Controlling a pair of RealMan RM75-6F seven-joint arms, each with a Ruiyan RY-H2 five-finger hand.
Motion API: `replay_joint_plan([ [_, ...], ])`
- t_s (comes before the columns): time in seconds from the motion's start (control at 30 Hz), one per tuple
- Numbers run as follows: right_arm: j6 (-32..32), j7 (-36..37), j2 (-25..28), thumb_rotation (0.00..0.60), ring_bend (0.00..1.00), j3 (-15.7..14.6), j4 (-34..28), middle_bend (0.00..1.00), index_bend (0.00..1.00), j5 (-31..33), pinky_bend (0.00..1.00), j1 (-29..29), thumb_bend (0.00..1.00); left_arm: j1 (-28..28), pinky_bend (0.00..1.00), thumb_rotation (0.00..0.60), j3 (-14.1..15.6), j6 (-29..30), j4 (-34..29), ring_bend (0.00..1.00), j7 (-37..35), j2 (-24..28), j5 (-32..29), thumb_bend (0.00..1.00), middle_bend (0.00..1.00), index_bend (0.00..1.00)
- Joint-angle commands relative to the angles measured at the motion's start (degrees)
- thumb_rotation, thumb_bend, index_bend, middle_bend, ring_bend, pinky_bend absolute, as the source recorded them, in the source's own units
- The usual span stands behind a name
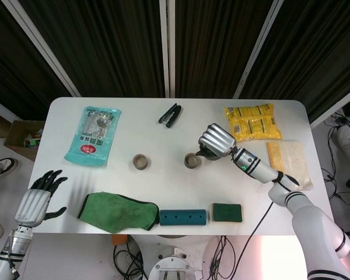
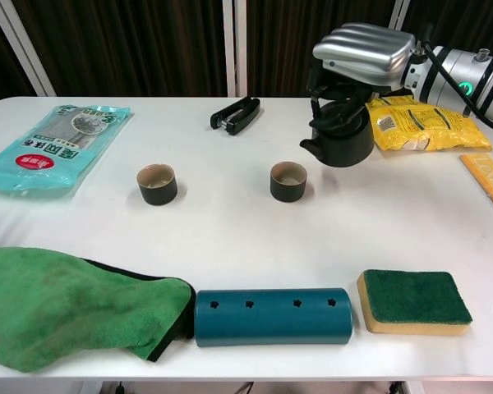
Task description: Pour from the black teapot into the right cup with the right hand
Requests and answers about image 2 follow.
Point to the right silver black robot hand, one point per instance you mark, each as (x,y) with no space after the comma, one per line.
(365,49)

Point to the black teapot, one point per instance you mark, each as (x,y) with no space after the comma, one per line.
(345,147)

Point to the dark cup beige inside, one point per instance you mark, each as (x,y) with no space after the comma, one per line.
(158,193)
(288,192)

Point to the dark slatted partition screen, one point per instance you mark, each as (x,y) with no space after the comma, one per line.
(127,45)
(279,45)
(0,49)
(456,24)

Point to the yellow snack bag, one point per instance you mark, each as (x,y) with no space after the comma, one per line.
(435,127)

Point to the black stapler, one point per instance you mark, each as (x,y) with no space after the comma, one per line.
(236,117)

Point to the green yellow scrub sponge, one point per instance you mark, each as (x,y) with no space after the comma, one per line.
(415,295)

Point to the teal cylinder with holes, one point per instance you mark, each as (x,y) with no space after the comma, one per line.
(271,324)

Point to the teal cleaning cloth package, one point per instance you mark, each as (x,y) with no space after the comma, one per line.
(53,152)

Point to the green microfibre cloth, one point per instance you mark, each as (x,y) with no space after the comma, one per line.
(65,303)

